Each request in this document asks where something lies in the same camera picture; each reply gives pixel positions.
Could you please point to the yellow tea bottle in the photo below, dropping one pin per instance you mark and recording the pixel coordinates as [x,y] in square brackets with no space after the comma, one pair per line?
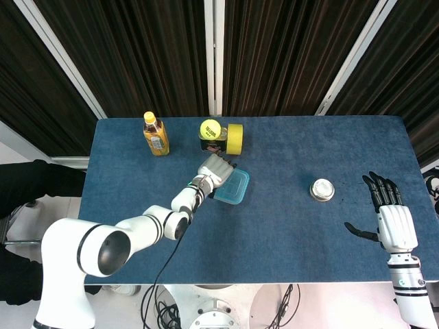
[157,140]

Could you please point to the white frame post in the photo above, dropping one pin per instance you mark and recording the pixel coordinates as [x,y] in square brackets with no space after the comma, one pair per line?
[353,51]
[214,51]
[61,51]

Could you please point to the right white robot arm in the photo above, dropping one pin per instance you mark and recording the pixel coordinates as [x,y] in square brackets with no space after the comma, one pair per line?
[409,288]

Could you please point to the blue plastic lid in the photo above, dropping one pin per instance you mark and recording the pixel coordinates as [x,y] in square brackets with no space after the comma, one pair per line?
[235,186]

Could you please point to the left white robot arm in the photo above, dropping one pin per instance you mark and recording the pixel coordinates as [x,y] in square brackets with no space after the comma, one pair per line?
[103,246]

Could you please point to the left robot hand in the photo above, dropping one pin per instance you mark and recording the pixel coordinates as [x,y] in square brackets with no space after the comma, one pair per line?
[216,169]

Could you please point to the yellow tape roll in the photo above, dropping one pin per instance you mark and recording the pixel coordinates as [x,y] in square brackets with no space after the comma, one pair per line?
[235,138]

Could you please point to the blue table cloth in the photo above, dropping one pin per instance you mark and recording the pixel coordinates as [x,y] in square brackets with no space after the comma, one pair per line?
[274,240]

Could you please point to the dark brown pleated curtain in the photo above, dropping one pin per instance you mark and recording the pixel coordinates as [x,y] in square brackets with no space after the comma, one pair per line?
[144,51]

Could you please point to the small round silver can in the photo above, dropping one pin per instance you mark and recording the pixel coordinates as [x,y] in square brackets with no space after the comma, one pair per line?
[322,190]

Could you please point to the black white patterned object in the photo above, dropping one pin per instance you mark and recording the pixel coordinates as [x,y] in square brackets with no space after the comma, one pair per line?
[433,186]

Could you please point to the yellow tennis ball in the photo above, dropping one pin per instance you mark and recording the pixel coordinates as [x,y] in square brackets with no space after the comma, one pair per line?
[210,129]

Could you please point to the metal chair frame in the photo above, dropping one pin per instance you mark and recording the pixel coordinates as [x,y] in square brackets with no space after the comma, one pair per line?
[13,226]

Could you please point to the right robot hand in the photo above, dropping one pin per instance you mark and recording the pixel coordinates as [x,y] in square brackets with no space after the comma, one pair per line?
[398,229]

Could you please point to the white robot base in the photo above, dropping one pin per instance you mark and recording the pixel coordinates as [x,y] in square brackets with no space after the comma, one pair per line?
[212,308]

